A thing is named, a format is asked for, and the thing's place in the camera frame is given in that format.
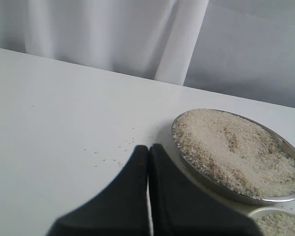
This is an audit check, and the white backdrop curtain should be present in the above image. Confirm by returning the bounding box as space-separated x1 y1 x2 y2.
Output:
0 0 295 108

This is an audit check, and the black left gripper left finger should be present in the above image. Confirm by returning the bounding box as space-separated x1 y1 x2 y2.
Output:
47 145 150 236

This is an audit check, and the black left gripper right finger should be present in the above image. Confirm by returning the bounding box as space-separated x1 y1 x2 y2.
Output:
149 144 262 236

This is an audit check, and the white bowl of rice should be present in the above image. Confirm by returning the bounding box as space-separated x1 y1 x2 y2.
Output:
248 207 295 236

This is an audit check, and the steel plate of rice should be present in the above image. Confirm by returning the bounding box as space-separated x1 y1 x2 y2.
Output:
171 109 295 205

